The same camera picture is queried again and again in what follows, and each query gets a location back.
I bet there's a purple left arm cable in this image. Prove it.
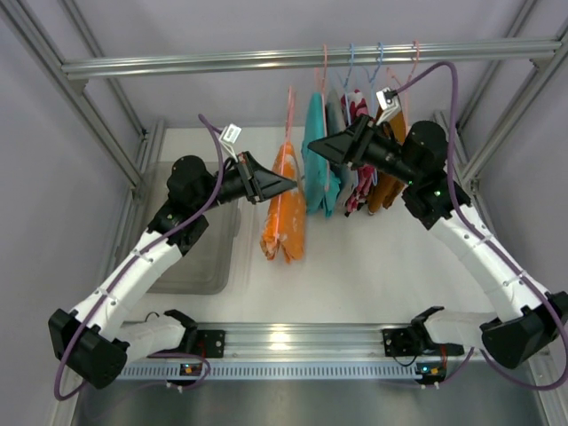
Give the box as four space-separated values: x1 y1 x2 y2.
52 114 241 401

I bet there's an aluminium frame right post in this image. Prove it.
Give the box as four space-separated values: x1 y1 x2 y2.
456 1 567 187

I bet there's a slotted cable duct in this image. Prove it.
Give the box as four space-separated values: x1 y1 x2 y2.
117 360 429 381

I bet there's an aluminium frame post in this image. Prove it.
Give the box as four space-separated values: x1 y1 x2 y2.
0 0 165 192
456 1 567 187

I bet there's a pink hanger under teal trousers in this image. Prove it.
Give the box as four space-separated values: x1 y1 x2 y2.
314 43 331 193

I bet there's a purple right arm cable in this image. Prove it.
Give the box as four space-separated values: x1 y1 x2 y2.
390 60 568 391

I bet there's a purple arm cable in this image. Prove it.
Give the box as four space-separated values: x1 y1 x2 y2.
390 60 568 391
52 114 241 401

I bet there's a pink hanger under mustard trousers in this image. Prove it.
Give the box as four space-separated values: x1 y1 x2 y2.
386 39 421 118

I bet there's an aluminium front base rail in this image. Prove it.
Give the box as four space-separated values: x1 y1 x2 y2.
66 322 549 361

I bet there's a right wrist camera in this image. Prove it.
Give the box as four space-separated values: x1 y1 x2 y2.
375 88 401 124

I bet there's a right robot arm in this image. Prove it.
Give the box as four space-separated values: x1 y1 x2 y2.
308 115 567 369

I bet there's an aluminium frame left post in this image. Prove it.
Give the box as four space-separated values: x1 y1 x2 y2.
0 0 165 192

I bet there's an aluminium hanging rail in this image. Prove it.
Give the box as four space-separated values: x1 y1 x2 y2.
61 37 562 81

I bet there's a clear plastic bin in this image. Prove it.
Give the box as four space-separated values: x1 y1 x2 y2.
129 162 241 295

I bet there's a pink hanger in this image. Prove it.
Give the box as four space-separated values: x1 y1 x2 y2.
314 43 331 193
273 86 297 243
386 39 421 118

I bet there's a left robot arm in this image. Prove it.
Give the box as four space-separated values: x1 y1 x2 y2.
48 151 297 390

